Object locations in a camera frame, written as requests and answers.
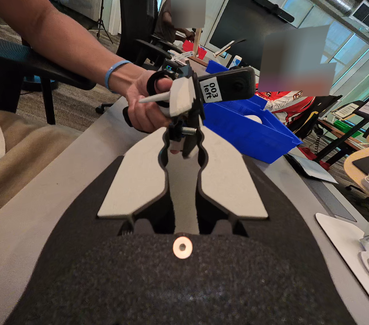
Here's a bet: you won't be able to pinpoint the white air vent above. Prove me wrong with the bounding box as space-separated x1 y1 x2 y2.
350 0 369 27

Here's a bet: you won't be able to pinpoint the white upright stick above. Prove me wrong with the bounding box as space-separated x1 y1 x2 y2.
213 40 236 58

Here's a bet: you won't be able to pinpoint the black bar speaker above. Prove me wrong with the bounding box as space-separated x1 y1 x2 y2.
254 0 295 23

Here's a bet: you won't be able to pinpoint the black wall screen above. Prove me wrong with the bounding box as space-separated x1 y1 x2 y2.
209 0 292 69

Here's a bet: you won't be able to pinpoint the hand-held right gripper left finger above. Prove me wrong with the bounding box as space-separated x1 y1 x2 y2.
98 127 170 219

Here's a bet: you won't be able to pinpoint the black device green display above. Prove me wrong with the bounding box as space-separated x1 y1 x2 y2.
162 60 185 75

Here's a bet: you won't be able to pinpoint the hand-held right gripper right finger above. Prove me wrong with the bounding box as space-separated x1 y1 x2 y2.
197 126 268 219

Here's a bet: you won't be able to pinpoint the dark grey flat case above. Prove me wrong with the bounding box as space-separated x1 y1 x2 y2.
284 153 338 185

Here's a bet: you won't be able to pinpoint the person's left forearm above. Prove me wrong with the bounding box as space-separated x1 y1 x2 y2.
0 0 136 95

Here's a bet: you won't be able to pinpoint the blue plastic bin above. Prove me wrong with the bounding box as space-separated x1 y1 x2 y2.
206 60 229 75
202 96 303 164

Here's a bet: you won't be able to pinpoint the red tray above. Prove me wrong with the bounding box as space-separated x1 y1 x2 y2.
182 40 208 60

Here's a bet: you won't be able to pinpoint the wooden stick white stand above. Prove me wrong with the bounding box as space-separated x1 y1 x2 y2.
171 28 203 62

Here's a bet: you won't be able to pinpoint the person's beige trousers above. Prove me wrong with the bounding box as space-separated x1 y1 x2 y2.
0 110 82 208

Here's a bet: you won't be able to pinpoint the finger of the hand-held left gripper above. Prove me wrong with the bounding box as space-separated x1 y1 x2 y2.
182 126 204 159
169 76 197 118

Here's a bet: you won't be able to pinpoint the blue wristband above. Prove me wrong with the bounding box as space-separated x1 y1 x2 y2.
105 60 133 93

